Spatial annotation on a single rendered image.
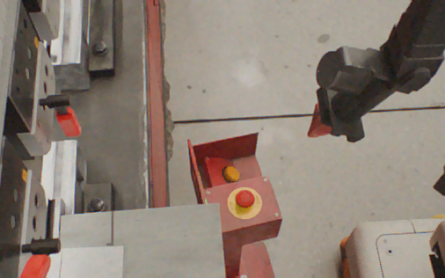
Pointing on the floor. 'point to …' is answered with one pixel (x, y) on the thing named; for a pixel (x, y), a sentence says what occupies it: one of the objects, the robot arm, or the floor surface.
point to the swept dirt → (167, 87)
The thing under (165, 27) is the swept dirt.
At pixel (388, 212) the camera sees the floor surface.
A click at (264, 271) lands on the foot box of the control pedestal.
